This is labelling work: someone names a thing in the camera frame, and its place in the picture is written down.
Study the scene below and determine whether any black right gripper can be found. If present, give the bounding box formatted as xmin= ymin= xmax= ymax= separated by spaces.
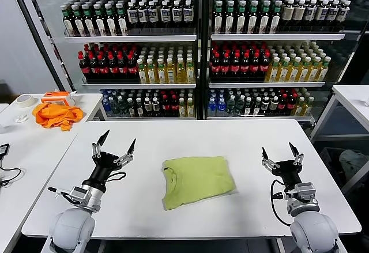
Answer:
xmin=261 ymin=142 xmax=304 ymax=187

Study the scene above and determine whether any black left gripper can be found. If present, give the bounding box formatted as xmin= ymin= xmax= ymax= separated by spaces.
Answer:
xmin=82 ymin=129 xmax=137 ymax=192

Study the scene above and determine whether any light green t-shirt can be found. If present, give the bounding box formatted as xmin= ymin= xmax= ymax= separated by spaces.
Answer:
xmin=161 ymin=156 xmax=238 ymax=211

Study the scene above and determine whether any black plastic crate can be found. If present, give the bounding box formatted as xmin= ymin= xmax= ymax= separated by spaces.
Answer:
xmin=319 ymin=146 xmax=369 ymax=189

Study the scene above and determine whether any small green-tinted water bottle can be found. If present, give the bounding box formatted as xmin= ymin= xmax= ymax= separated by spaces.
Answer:
xmin=235 ymin=96 xmax=244 ymax=117
xmin=111 ymin=96 xmax=121 ymax=118
xmin=118 ymin=96 xmax=128 ymax=118
xmin=226 ymin=96 xmax=236 ymax=117

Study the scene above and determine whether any white side table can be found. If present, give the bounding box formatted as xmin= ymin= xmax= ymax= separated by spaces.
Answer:
xmin=310 ymin=84 xmax=369 ymax=196
xmin=0 ymin=93 xmax=104 ymax=134

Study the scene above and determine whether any small yellow juice bottle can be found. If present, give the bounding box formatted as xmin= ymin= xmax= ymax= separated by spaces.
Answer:
xmin=178 ymin=97 xmax=187 ymax=118
xmin=186 ymin=97 xmax=195 ymax=118
xmin=304 ymin=96 xmax=315 ymax=117
xmin=295 ymin=96 xmax=306 ymax=117

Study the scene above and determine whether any small red-cap cola bottle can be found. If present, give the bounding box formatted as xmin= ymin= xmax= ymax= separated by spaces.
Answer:
xmin=160 ymin=94 xmax=171 ymax=118
xmin=278 ymin=93 xmax=288 ymax=117
xmin=287 ymin=93 xmax=298 ymax=117
xmin=170 ymin=94 xmax=180 ymax=118

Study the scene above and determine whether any white plastic bag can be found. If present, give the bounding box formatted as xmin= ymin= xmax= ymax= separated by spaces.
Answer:
xmin=338 ymin=149 xmax=367 ymax=178

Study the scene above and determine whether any crumpled orange cloth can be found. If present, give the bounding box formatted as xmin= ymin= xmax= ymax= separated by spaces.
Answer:
xmin=31 ymin=103 xmax=85 ymax=133

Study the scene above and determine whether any clear box with orange lid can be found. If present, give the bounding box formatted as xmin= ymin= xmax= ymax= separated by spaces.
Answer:
xmin=40 ymin=90 xmax=76 ymax=107

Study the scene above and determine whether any masking tape roll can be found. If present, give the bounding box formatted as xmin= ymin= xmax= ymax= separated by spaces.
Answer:
xmin=16 ymin=94 xmax=39 ymax=109

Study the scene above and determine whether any left beverage shelf rack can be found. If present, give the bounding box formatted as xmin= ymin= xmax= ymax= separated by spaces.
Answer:
xmin=8 ymin=0 xmax=202 ymax=121

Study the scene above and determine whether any beverage shelf rack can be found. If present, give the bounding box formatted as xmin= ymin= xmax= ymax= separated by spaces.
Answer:
xmin=8 ymin=0 xmax=202 ymax=121
xmin=201 ymin=0 xmax=369 ymax=129

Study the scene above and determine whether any right beverage shelf rack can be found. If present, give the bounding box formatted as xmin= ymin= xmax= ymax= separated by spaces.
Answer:
xmin=201 ymin=0 xmax=369 ymax=129

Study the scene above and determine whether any green-cap dark tea bottle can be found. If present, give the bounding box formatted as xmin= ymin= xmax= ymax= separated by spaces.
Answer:
xmin=81 ymin=3 xmax=95 ymax=37
xmin=270 ymin=1 xmax=283 ymax=34
xmin=92 ymin=3 xmax=106 ymax=37
xmin=236 ymin=1 xmax=247 ymax=34
xmin=71 ymin=4 xmax=85 ymax=37
xmin=115 ymin=2 xmax=129 ymax=37
xmin=62 ymin=5 xmax=74 ymax=37
xmin=247 ymin=1 xmax=259 ymax=34
xmin=259 ymin=1 xmax=272 ymax=34
xmin=103 ymin=3 xmax=117 ymax=37
xmin=213 ymin=1 xmax=224 ymax=34
xmin=224 ymin=1 xmax=236 ymax=34

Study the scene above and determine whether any navy-label dark drink bottle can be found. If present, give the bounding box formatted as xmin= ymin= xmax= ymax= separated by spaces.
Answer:
xmin=327 ymin=0 xmax=341 ymax=30
xmin=337 ymin=1 xmax=351 ymax=30
xmin=171 ymin=1 xmax=183 ymax=29
xmin=127 ymin=2 xmax=138 ymax=29
xmin=183 ymin=0 xmax=194 ymax=29
xmin=160 ymin=1 xmax=172 ymax=29
xmin=316 ymin=0 xmax=329 ymax=29
xmin=148 ymin=1 xmax=160 ymax=29
xmin=305 ymin=0 xmax=318 ymax=29
xmin=137 ymin=1 xmax=149 ymax=29

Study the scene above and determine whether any beige-label dark drink bottle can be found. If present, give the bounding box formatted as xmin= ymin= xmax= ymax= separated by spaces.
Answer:
xmin=281 ymin=0 xmax=296 ymax=29
xmin=293 ymin=0 xmax=307 ymax=29

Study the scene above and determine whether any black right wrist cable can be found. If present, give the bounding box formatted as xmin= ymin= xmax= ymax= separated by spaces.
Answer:
xmin=270 ymin=179 xmax=292 ymax=227

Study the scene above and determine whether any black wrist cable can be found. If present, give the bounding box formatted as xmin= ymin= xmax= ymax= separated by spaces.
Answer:
xmin=47 ymin=172 xmax=127 ymax=205
xmin=270 ymin=179 xmax=292 ymax=227

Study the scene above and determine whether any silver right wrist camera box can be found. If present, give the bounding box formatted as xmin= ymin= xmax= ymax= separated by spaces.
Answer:
xmin=293 ymin=182 xmax=317 ymax=205

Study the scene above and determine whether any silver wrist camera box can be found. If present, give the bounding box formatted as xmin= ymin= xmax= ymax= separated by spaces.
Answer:
xmin=70 ymin=186 xmax=92 ymax=206
xmin=293 ymin=182 xmax=317 ymax=205

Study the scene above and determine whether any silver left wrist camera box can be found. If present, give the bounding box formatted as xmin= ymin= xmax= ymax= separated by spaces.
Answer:
xmin=70 ymin=186 xmax=92 ymax=206

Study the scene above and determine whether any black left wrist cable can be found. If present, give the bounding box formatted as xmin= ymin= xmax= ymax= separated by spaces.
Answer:
xmin=47 ymin=172 xmax=127 ymax=205

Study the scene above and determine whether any thin black table cable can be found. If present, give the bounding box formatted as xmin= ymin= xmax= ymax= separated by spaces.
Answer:
xmin=0 ymin=154 xmax=23 ymax=187

